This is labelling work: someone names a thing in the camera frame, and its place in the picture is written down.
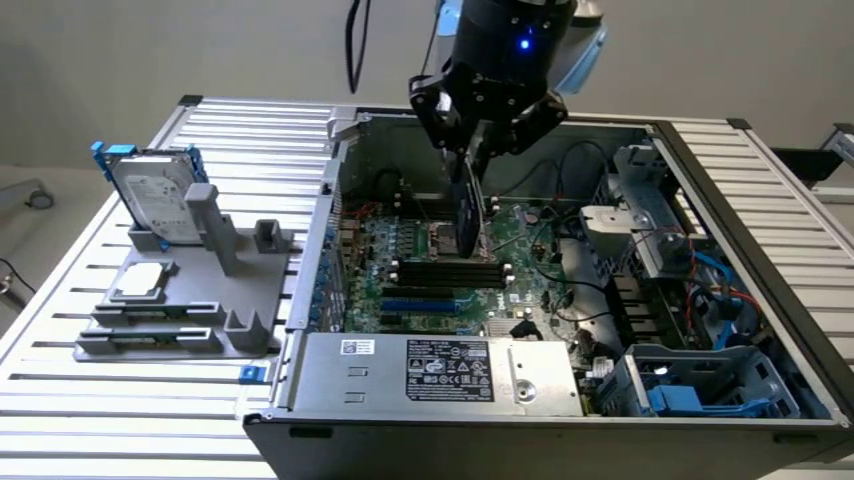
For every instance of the green RAM stick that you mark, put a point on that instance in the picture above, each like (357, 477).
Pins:
(173, 311)
(166, 339)

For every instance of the blue expansion slot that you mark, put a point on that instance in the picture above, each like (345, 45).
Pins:
(420, 305)

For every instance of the black RAM slot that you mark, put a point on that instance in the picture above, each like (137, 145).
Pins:
(440, 283)
(440, 270)
(440, 263)
(440, 276)

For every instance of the round coin battery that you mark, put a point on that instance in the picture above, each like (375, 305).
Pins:
(531, 217)

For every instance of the silver chipset heatsink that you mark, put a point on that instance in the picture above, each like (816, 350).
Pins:
(503, 329)

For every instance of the aluminium side table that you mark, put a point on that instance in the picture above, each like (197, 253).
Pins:
(827, 160)

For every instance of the blue disk bracket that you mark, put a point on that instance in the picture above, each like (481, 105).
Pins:
(674, 400)

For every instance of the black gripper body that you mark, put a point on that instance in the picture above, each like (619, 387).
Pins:
(507, 55)

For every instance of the silver power supply unit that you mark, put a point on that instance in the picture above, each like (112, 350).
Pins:
(373, 380)

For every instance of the grey caster wheel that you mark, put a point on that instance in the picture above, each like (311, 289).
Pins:
(38, 196)

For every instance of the black expansion slot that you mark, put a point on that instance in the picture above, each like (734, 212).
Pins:
(413, 292)

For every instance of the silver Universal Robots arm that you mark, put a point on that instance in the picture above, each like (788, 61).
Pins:
(587, 50)

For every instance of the silver hard disk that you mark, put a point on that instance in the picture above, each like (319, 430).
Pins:
(149, 200)

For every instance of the blue plastic clip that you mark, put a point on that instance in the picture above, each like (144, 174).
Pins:
(252, 374)

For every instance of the black open PC case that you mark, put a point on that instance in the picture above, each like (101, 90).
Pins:
(467, 450)

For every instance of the silver CPU chip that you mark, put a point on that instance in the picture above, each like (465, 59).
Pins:
(141, 277)

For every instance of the CPU socket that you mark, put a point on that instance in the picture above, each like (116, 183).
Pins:
(443, 240)

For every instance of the green motherboard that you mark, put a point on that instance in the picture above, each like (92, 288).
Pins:
(527, 280)

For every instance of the black table corner cap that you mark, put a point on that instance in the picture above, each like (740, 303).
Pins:
(190, 100)
(738, 124)

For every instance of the grey parts rack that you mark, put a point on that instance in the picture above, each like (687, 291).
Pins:
(200, 300)

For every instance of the grey disk bay cage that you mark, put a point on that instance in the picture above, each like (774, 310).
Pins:
(700, 370)

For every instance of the silver disk bay cage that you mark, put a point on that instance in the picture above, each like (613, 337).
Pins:
(640, 220)

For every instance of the blue disk caddy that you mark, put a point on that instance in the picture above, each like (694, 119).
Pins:
(114, 150)

